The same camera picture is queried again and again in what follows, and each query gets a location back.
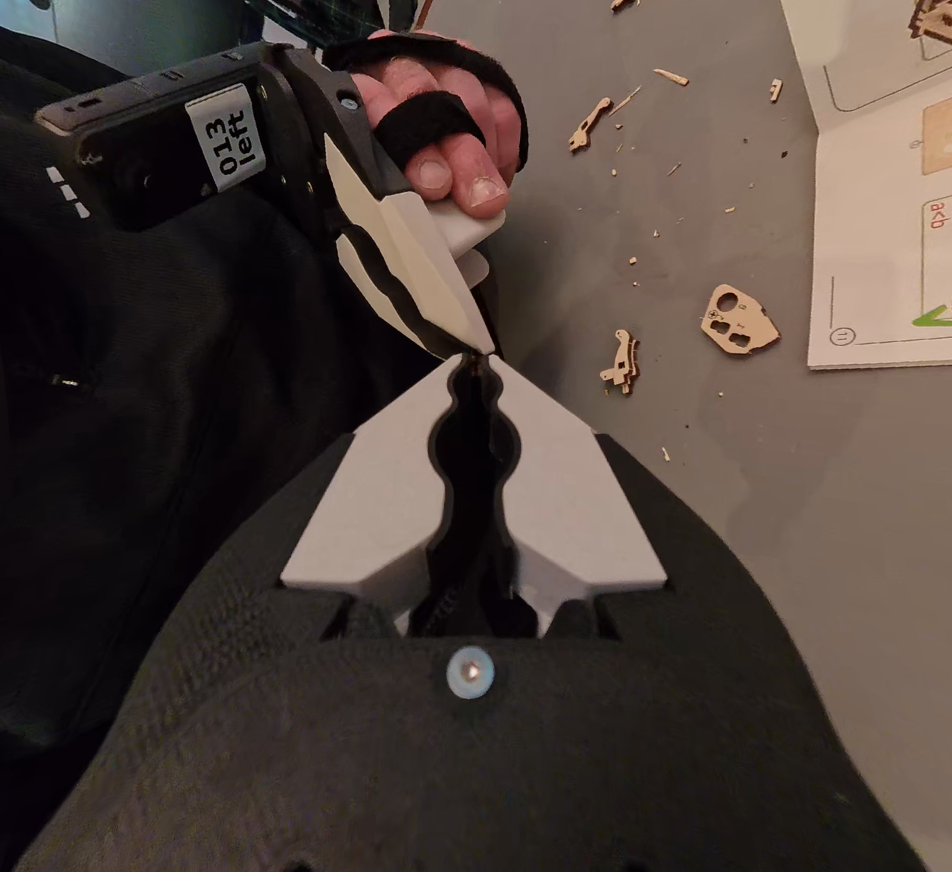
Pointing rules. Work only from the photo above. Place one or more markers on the small wooden lever part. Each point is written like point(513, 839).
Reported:
point(623, 363)

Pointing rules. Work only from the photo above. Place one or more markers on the thin wooden sliver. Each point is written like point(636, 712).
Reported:
point(626, 101)

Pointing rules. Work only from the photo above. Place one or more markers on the person's black jacket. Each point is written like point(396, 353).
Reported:
point(149, 366)

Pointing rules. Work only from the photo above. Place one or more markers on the key-shaped wooden part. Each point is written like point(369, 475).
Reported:
point(591, 125)

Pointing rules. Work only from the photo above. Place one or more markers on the scattered wood splinters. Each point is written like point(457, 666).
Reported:
point(633, 261)

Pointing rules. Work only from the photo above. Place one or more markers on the white instruction booklet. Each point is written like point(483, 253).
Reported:
point(855, 255)

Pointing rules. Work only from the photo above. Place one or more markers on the oval wooden plate with holes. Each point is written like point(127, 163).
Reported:
point(758, 333)

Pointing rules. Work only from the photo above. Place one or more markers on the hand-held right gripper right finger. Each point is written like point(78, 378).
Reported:
point(587, 515)

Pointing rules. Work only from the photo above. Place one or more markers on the person's left hand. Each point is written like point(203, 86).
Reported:
point(476, 165)

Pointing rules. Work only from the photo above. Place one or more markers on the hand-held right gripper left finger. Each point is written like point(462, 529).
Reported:
point(364, 515)

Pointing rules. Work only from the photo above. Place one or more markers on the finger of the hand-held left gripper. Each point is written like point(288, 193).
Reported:
point(349, 180)
point(435, 270)

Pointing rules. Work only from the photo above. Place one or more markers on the small wooden chip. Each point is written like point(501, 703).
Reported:
point(776, 90)

